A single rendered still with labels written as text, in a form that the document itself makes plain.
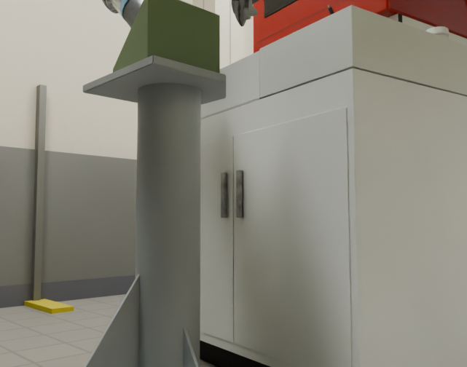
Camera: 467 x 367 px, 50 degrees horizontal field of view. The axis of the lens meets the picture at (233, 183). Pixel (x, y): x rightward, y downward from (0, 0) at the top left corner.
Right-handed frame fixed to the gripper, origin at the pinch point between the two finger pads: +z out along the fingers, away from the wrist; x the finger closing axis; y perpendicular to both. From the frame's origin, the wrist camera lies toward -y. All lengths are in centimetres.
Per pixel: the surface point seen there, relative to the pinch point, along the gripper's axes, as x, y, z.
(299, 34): -32.0, -4.0, 15.4
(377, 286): -50, 3, 79
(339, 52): -46, -4, 24
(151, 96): -17, -39, 34
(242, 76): -6.5, -3.9, 20.3
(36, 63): 181, -22, -31
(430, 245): -50, 23, 70
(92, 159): 186, 15, 23
